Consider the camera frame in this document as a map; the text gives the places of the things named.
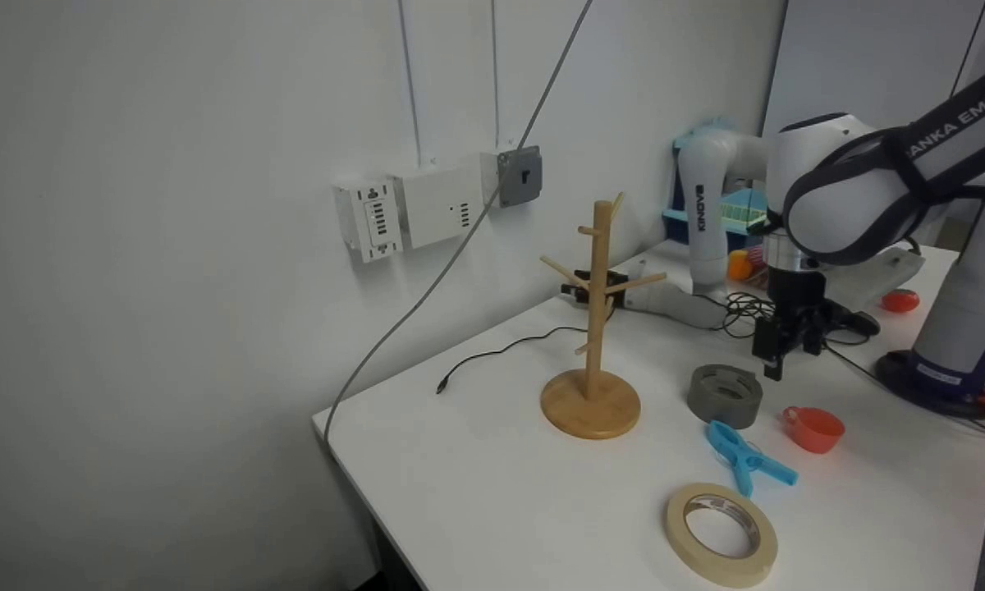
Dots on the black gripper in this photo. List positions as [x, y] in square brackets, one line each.
[795, 297]

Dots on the grey masking tape roll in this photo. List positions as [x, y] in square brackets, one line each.
[706, 403]

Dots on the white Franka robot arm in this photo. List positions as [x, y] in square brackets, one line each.
[952, 217]

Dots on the white idle robot arm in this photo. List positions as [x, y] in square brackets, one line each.
[706, 209]

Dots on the wooden peg rack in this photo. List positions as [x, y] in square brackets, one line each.
[592, 405]

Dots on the beige masking tape roll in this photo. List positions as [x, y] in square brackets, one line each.
[683, 537]

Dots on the black mouse-like device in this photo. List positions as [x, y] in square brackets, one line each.
[852, 321]

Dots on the small red bowl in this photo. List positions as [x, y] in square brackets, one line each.
[816, 431]

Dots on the orange ball toy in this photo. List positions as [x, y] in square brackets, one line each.
[741, 268]

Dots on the red round lid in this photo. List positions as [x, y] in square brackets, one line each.
[902, 301]

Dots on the blue plastic clamp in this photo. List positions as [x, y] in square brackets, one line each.
[747, 460]

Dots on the small black device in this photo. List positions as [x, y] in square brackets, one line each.
[613, 287]

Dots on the black vertical wall trim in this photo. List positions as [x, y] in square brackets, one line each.
[776, 55]

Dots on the grey wall junction box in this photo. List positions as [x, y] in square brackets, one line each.
[515, 176]

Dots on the white wall socket box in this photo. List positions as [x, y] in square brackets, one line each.
[436, 206]

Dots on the white wall conduit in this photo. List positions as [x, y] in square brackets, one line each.
[498, 66]
[407, 77]

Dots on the white labelled wall box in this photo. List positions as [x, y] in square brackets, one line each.
[369, 217]

